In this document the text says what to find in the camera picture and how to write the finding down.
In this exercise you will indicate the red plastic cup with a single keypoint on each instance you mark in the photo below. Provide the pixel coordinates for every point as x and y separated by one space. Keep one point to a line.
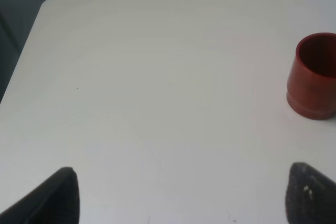
311 82

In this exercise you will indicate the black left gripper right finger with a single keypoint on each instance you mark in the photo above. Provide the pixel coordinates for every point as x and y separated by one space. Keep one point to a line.
310 195

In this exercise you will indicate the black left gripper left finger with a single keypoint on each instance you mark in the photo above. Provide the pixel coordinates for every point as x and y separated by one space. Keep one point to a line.
56 200

